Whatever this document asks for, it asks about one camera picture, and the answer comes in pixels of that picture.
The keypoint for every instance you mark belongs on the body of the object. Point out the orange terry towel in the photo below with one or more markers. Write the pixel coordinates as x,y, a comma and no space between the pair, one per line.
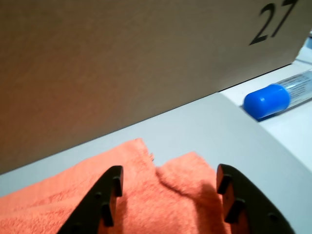
146,207

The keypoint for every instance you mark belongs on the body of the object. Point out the brown cardboard monitor box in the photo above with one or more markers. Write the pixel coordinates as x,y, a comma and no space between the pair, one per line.
122,61

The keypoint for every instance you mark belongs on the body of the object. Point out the blue capped clear tube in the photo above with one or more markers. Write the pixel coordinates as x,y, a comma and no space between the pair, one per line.
265,102

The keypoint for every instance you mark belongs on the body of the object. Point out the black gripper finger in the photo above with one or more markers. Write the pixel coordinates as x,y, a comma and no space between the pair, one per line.
95,209
256,209

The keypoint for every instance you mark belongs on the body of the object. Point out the grey table mat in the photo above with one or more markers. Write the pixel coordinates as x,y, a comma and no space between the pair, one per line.
195,126

